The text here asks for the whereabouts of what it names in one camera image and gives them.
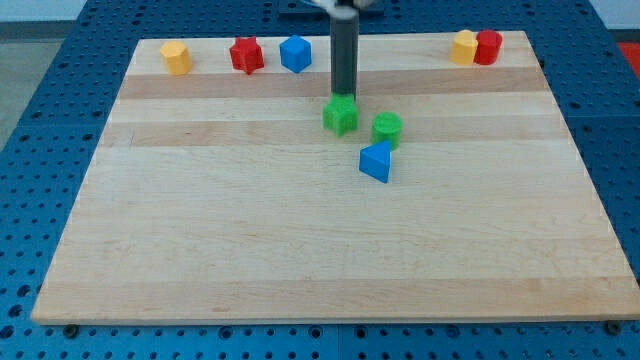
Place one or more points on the yellow hexagon block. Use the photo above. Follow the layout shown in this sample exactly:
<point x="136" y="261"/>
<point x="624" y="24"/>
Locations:
<point x="176" y="57"/>

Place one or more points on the yellow heart block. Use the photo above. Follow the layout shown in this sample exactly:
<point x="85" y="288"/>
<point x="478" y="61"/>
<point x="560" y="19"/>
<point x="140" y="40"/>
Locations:
<point x="464" y="47"/>

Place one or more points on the blue perforated table frame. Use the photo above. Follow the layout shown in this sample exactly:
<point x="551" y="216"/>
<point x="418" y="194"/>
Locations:
<point x="45" y="159"/>

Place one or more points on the blue cube block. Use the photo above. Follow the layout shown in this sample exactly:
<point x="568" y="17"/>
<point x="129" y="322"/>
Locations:
<point x="295" y="53"/>

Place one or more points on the red star block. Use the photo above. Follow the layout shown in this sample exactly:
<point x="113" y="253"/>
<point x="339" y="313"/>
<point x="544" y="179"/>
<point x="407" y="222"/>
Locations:
<point x="246" y="55"/>

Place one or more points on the green star block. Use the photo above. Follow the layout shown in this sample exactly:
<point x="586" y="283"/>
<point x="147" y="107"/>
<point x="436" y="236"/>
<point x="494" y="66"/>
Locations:
<point x="341" y="114"/>

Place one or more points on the green cylinder block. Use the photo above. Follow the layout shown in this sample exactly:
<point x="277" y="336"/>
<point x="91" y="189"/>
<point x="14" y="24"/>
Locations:
<point x="387" y="126"/>

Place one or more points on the red cylinder block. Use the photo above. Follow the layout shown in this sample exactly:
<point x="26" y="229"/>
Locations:
<point x="489" y="43"/>

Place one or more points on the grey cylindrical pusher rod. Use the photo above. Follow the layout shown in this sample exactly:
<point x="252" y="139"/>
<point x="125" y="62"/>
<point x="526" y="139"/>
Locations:
<point x="344" y="32"/>

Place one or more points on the blue triangle block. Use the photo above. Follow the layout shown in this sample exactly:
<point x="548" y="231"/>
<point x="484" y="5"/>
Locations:
<point x="375" y="160"/>

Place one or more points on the wooden board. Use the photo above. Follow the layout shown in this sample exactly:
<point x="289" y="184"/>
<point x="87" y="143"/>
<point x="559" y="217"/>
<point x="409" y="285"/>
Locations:
<point x="217" y="197"/>

